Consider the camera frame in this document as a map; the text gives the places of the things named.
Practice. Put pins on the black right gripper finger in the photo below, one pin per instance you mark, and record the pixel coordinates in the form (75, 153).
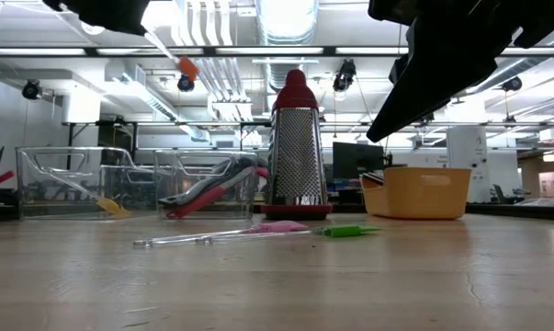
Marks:
(433, 87)

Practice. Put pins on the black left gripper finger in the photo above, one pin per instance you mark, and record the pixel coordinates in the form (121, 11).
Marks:
(125, 16)

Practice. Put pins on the iridescent metal knife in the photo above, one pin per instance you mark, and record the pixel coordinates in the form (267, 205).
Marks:
(373, 175)

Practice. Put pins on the red plastic serving spoon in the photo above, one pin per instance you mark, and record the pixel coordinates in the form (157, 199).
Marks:
(198, 202)

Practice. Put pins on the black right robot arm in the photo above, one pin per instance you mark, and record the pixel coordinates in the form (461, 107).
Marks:
(547, 18)

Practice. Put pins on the black computer monitor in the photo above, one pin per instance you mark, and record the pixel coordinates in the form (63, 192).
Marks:
(357, 161)

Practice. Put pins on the yellow plastic bin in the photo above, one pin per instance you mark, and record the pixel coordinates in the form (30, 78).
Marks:
(419, 193)

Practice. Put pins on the dark office chair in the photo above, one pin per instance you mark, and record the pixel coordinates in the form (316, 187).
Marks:
(498, 190)

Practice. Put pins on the small clear plastic bin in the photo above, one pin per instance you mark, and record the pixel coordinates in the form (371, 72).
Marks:
(180, 174)

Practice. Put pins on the large clear plastic bin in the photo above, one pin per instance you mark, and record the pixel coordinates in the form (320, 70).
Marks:
(51, 193)

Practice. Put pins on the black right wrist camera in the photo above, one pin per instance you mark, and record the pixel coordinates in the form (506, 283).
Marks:
(398, 69)

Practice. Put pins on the glowing rectangular wall light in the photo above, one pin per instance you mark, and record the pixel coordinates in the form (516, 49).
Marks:
(552, 157)

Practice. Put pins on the silver ventilation duct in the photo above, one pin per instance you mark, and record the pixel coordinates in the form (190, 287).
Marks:
(286, 27)

